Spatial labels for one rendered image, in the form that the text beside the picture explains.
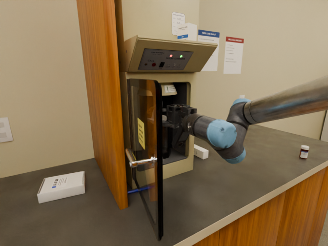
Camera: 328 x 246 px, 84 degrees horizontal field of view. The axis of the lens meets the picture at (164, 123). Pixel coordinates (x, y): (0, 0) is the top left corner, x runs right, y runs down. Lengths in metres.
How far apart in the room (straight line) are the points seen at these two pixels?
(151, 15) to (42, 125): 0.74
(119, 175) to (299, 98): 0.55
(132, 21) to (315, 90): 0.55
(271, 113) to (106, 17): 0.52
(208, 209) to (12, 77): 0.99
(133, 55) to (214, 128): 0.33
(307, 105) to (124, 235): 0.60
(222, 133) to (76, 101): 0.80
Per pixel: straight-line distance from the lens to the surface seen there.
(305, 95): 0.53
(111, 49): 0.57
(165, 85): 0.77
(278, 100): 0.57
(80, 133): 1.11
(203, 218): 0.69
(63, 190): 0.84
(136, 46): 0.59
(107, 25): 0.58
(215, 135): 0.51
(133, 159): 0.44
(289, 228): 1.36
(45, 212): 0.82
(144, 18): 0.72
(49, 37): 1.08
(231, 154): 0.60
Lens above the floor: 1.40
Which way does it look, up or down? 15 degrees down
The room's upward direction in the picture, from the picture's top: straight up
